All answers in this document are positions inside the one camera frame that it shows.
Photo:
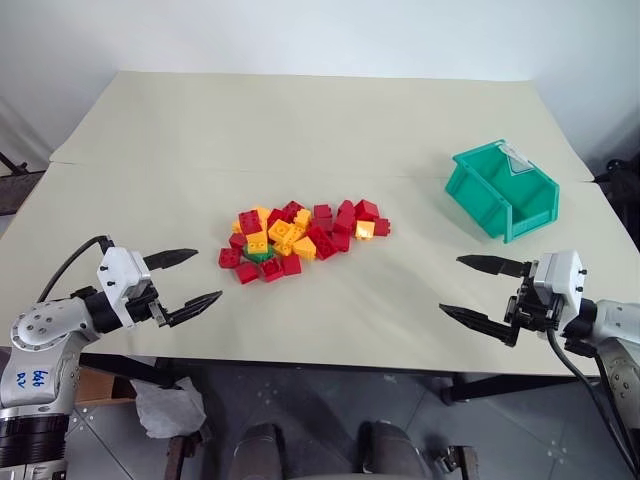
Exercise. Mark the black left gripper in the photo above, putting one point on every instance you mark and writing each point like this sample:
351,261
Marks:
145,309

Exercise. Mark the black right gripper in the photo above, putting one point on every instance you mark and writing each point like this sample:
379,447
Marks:
527,310

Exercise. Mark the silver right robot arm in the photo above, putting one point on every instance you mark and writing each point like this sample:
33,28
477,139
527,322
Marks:
617,330

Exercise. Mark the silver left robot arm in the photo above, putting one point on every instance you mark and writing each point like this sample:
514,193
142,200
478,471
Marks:
42,345

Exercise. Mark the red toy block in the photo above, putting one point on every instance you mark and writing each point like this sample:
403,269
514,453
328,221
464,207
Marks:
383,227
229,257
322,211
320,243
293,207
341,242
292,265
248,220
323,225
271,270
344,223
275,216
345,207
245,274
366,208
236,240

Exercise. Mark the yellow plastic toy brick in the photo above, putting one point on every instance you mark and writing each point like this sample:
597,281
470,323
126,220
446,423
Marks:
280,231
260,215
298,233
281,249
304,248
256,242
237,226
365,230
302,218

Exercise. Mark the green plastic toy brick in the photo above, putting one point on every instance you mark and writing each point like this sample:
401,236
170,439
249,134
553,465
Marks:
257,257

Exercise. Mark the green plastic storage bin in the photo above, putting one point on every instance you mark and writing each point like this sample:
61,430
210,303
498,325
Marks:
475,200

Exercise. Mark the crumpled white plastic bag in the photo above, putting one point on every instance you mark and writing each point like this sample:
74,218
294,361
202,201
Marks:
167,407

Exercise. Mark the clear plastic label cover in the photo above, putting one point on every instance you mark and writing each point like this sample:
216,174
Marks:
519,160

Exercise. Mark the dark wheeled equipment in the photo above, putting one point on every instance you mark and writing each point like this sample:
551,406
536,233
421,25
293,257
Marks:
620,177

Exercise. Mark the dark rounded shape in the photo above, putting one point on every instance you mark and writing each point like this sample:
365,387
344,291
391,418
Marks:
392,450
257,450

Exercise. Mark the dark metal stand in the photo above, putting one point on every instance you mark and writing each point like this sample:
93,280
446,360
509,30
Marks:
15,175

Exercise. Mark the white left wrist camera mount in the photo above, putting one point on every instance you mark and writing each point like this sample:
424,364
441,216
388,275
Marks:
117,272

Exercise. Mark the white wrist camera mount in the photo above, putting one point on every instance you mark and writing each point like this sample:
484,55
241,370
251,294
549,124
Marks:
560,280
117,272

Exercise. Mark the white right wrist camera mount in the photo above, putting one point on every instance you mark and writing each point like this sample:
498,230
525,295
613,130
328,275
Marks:
560,280

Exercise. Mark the black table frame bar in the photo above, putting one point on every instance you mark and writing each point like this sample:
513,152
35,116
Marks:
515,386
125,370

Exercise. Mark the rusty metal bracket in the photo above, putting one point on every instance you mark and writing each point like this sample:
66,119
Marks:
457,462
187,455

